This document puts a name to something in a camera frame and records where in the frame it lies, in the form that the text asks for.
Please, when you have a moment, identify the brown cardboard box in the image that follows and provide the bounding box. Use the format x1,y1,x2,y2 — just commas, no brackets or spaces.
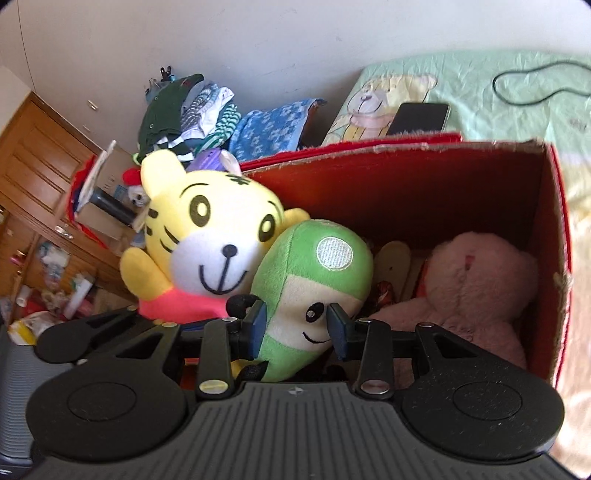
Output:
76,141,141,241

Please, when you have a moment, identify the wooden cabinet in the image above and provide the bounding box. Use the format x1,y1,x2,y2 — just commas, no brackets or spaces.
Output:
0,90,139,324

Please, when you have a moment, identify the cream oval item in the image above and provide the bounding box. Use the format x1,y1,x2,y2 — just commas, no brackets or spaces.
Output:
374,241,411,298

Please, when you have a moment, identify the black charging cable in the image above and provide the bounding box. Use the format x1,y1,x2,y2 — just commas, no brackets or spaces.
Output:
492,62,591,107

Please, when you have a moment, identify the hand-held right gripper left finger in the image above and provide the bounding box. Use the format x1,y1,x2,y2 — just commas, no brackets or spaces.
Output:
99,300,269,400

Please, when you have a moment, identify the yellow tiger plush toy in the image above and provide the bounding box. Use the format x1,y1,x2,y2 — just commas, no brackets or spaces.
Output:
120,148,310,324

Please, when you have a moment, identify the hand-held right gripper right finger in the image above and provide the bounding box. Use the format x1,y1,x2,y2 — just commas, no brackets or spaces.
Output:
327,302,490,398

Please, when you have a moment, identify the green plush toy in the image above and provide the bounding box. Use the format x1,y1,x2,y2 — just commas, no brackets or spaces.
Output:
231,219,375,383

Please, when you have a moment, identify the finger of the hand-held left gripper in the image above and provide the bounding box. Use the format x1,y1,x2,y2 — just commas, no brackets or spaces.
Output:
83,305,158,344

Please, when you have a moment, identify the mauve plush bear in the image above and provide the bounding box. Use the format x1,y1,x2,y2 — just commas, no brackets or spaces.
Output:
369,232,540,374

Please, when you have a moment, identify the red cardboard box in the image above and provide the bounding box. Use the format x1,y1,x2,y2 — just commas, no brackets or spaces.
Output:
182,131,573,393

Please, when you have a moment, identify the dark green garment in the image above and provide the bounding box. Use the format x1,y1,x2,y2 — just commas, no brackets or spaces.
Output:
139,74,205,151

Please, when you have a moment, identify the blue patterned cloth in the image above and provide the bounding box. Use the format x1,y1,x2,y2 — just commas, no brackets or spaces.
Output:
228,98,326,162

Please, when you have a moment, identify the black smartphone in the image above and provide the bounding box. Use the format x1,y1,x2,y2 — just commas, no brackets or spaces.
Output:
385,102,451,137

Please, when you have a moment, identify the pile of striped clothes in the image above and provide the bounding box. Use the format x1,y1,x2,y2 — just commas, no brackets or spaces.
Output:
178,82,242,155

